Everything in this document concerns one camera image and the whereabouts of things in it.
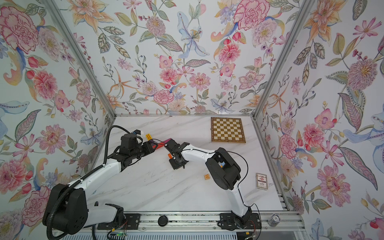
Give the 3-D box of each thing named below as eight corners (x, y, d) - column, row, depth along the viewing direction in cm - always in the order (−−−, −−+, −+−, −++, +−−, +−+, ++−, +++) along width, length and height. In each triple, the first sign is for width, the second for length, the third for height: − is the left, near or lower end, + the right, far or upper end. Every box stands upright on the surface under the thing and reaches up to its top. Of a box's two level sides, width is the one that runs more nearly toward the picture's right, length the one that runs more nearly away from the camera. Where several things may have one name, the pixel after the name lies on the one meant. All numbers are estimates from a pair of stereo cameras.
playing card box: (256, 188, 87) (258, 186, 85) (256, 174, 92) (257, 172, 91) (266, 190, 86) (268, 188, 85) (265, 176, 92) (266, 174, 90)
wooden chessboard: (211, 143, 107) (212, 141, 105) (209, 119, 122) (209, 117, 120) (246, 143, 107) (247, 142, 105) (239, 119, 122) (240, 117, 120)
